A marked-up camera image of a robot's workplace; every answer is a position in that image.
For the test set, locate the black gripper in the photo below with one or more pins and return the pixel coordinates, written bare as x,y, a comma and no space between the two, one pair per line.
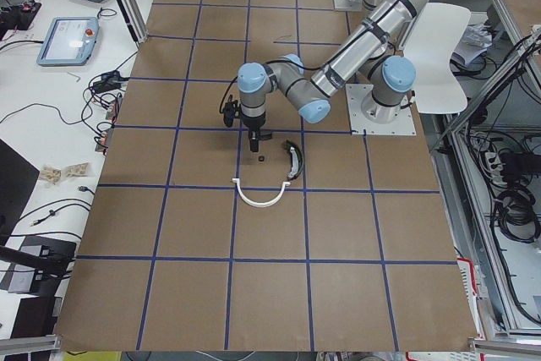
254,123

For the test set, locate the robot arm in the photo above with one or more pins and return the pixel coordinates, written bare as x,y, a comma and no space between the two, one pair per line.
311,97

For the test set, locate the dark curved brake shoe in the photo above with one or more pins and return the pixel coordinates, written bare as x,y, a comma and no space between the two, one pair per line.
297,161

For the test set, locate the white curved plastic part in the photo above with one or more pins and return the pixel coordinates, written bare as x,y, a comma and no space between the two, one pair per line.
260,199

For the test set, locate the white plastic chair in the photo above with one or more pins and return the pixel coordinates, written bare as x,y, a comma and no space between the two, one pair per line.
434,37

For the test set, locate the lower blue teach pendant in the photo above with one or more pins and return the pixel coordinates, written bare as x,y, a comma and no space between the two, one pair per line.
69,41

